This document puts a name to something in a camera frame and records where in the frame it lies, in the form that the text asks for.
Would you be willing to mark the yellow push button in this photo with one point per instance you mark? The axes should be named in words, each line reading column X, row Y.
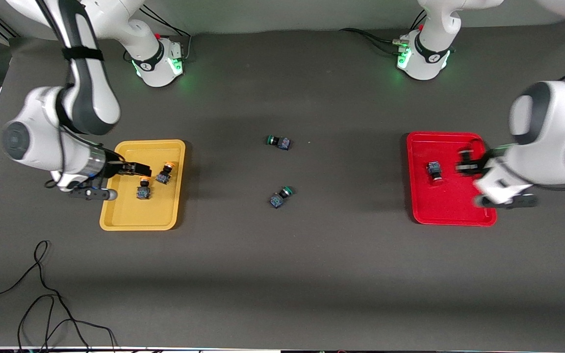
column 143, row 191
column 165, row 175

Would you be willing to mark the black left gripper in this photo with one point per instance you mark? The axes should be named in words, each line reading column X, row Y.
column 482, row 162

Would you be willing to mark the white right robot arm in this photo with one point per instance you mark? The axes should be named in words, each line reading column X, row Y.
column 86, row 88

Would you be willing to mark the red plastic tray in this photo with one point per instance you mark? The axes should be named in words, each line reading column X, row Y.
column 451, row 206

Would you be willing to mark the yellow plastic tray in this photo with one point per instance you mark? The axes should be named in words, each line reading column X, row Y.
column 125, row 213

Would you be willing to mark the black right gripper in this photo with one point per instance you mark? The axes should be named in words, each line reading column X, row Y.
column 114, row 168

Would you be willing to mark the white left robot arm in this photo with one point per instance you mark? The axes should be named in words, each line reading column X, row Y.
column 552, row 127

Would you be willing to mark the green push button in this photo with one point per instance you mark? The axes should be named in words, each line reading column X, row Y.
column 278, row 198
column 282, row 143

